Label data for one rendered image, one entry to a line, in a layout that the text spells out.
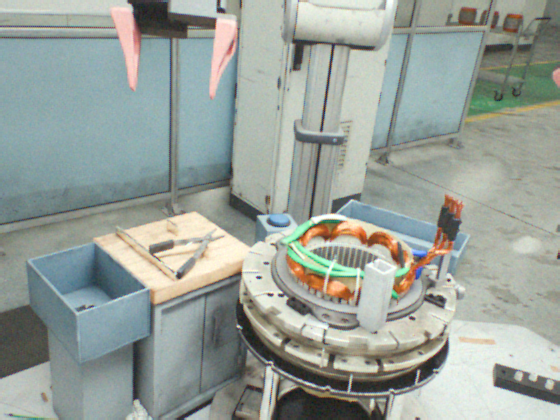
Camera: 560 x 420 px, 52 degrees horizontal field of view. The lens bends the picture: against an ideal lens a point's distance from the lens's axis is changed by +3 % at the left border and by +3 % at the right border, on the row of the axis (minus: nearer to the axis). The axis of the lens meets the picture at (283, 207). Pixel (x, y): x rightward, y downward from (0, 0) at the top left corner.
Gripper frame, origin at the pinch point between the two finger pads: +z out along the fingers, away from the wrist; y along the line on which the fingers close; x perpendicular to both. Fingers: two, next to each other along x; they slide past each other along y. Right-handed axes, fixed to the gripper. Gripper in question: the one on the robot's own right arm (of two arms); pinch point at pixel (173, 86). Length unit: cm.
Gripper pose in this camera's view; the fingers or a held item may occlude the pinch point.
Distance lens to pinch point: 63.1
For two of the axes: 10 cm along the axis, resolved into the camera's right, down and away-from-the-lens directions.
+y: 9.9, 0.8, 0.8
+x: -0.9, 0.9, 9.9
